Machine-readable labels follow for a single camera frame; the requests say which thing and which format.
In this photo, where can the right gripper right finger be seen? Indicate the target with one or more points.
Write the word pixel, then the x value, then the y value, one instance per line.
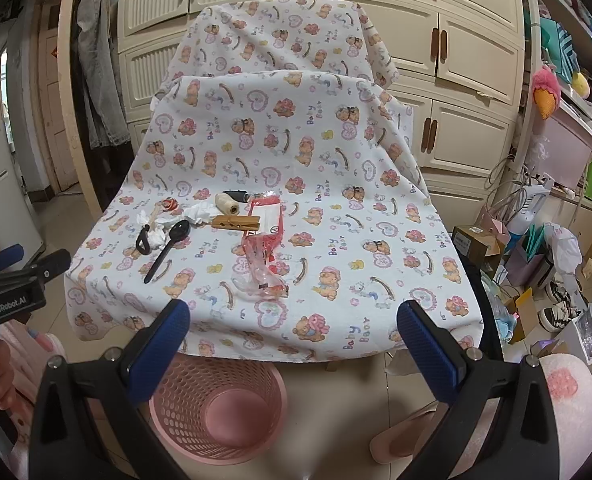
pixel 521 442

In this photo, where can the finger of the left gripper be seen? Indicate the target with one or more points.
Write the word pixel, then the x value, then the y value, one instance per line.
pixel 43 270
pixel 10 256

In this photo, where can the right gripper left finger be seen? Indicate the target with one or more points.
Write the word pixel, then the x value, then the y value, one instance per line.
pixel 64 440

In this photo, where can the person's left hand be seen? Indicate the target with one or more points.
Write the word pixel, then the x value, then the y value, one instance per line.
pixel 8 393

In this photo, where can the white appliance left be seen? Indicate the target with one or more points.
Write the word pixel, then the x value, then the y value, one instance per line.
pixel 17 224

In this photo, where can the pink white fuzzy leg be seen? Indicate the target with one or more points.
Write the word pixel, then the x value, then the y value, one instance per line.
pixel 569 382

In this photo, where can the pink slipper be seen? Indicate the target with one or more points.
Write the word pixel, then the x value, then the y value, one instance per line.
pixel 406 438

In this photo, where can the white tissue left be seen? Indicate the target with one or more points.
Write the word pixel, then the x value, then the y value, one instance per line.
pixel 152 237

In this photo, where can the black white sneaker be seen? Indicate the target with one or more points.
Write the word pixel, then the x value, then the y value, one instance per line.
pixel 556 317

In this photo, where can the pink mesh waste basket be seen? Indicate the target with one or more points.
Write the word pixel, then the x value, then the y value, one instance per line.
pixel 217 411

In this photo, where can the red white lollipop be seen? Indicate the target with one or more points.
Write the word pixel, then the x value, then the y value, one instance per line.
pixel 162 207

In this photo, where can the black plastic spoon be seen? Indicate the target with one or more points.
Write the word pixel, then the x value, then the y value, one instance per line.
pixel 177 233

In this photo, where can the hanging grey jeans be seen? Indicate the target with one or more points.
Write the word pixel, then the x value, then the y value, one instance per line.
pixel 97 57

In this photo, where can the crumpled white tissue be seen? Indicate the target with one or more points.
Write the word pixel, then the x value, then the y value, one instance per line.
pixel 200 214

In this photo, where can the cardboard box brown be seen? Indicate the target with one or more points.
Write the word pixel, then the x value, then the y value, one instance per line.
pixel 478 246

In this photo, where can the white plastic bag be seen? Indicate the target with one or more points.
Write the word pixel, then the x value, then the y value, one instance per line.
pixel 565 248

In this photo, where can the cream thread spool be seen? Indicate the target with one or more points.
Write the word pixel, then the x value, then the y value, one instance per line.
pixel 226 204

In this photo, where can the black thread spool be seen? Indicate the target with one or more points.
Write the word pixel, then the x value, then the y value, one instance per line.
pixel 238 195

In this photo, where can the wooden clothespin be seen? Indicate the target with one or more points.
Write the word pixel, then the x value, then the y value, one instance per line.
pixel 236 223

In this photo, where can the clear red crumpled wrapper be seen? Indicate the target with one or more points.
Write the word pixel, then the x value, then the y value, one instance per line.
pixel 262 281

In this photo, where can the red white plastic wrapper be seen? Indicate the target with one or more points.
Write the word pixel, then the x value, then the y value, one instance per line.
pixel 268 209

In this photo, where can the bear print cloth cover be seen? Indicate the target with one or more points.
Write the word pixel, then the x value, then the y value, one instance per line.
pixel 360 233

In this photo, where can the pink storage box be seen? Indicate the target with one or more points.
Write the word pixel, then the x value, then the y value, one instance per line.
pixel 560 146

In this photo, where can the pink plush chick toy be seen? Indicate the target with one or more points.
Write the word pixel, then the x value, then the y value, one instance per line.
pixel 546 92

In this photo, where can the yellow plush toy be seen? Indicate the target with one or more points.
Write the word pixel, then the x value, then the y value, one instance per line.
pixel 580 85

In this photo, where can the cream wardrobe cabinets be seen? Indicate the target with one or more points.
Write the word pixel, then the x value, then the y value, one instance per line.
pixel 457 63

